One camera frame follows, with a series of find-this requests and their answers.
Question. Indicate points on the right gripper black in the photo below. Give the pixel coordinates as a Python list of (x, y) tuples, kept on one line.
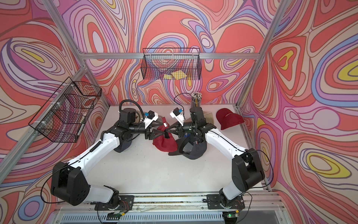
[(178, 131)]

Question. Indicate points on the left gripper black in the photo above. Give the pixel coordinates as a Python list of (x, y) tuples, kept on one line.
[(150, 135)]

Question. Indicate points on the dark red cap front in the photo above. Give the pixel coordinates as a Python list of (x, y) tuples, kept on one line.
[(165, 143)]

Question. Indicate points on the dark red cap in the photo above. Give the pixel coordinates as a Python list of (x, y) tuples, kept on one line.
[(228, 119), (165, 143)]

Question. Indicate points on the dark grey cap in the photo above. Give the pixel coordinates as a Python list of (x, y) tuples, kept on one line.
[(190, 149), (123, 145)]

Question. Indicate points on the beige cap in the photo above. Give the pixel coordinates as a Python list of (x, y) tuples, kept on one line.
[(139, 118), (209, 117)]

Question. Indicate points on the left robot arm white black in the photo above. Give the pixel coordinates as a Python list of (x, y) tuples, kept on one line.
[(68, 181)]

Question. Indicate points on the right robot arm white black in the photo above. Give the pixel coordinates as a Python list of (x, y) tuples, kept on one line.
[(194, 138)]

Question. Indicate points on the dark red cap back right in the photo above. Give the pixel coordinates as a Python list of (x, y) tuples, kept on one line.
[(228, 119)]

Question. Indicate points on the pencil cup with pencils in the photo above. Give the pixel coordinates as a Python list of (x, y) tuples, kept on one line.
[(196, 98)]

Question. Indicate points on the yellow sticky notes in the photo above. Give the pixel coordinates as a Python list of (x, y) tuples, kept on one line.
[(176, 75)]

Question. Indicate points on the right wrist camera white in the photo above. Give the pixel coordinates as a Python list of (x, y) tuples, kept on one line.
[(178, 114)]

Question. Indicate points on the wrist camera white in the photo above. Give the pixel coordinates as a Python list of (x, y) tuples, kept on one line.
[(178, 114), (149, 118)]

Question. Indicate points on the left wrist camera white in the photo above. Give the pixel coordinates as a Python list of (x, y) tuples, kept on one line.
[(149, 118)]

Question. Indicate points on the black wire basket back wall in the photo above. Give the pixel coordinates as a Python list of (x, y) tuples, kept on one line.
[(159, 61)]

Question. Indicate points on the black wire basket wall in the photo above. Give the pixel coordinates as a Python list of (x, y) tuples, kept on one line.
[(64, 115), (159, 61)]

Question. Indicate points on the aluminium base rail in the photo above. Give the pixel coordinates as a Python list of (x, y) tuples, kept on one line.
[(256, 207)]

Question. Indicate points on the black wire basket left wall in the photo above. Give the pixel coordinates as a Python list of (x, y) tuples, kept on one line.
[(64, 115)]

